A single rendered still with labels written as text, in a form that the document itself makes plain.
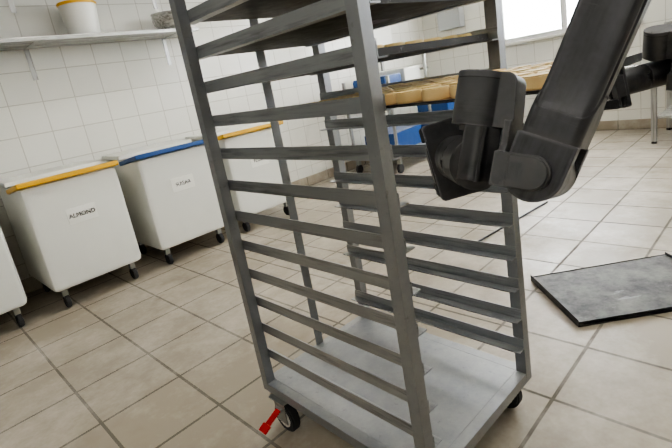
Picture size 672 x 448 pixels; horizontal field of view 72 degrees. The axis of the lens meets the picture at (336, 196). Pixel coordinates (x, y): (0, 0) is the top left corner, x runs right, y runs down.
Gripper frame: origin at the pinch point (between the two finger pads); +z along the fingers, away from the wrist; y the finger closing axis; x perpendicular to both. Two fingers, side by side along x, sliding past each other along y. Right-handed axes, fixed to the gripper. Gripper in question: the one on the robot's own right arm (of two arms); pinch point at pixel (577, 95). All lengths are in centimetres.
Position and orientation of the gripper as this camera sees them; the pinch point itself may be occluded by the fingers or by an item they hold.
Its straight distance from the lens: 117.3
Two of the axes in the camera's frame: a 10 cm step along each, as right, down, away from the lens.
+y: -2.7, -9.6, -1.1
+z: -9.6, 2.6, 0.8
